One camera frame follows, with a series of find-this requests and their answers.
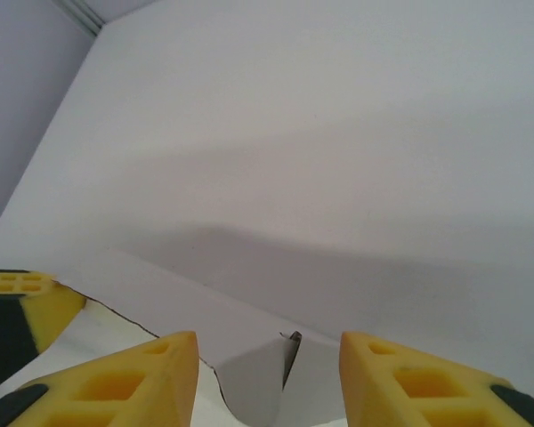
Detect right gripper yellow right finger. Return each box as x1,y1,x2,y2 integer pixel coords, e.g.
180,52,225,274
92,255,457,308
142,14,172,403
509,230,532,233
337,330,534,427

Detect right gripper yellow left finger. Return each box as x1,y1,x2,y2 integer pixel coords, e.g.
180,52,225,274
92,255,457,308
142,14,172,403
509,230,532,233
0,330,201,427

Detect white cardboard box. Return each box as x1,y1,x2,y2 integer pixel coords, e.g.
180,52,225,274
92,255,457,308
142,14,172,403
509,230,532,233
39,246,352,427

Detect aluminium frame post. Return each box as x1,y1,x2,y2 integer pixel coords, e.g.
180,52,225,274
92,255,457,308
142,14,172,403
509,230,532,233
55,0,161,37

